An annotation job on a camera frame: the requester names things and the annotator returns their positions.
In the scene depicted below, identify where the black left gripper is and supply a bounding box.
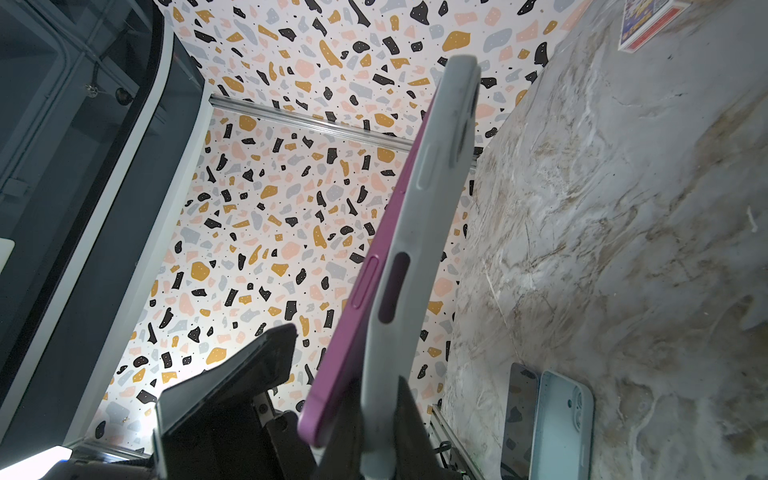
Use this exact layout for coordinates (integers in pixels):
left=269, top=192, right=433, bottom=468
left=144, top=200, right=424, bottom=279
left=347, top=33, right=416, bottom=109
left=154, top=324, right=317, bottom=479

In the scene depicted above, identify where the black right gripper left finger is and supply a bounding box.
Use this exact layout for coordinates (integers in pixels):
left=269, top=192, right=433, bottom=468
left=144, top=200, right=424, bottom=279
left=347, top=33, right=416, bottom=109
left=312, top=383, right=363, bottom=480

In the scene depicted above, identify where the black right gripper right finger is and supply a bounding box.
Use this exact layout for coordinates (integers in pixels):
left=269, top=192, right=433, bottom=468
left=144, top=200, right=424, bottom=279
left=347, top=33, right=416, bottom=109
left=393, top=377, right=462, bottom=480

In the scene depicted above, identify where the purple phone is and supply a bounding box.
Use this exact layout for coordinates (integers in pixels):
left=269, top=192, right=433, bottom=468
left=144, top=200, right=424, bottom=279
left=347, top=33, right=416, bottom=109
left=297, top=114, right=430, bottom=447

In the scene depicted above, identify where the mint phone case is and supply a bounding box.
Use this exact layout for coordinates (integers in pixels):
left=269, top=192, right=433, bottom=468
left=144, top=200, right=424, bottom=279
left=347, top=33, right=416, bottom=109
left=529, top=370, right=594, bottom=480

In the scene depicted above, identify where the playing card box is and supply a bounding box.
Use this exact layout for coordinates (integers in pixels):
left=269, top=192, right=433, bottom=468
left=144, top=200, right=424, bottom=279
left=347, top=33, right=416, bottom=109
left=618, top=0, right=691, bottom=53

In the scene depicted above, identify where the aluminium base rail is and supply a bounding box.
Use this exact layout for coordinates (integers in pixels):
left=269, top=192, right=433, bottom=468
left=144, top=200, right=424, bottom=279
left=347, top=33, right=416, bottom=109
left=427, top=404, right=484, bottom=480

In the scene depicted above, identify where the left corner aluminium post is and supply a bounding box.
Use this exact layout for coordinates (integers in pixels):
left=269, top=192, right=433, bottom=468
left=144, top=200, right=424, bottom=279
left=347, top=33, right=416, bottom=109
left=209, top=94, right=481, bottom=163

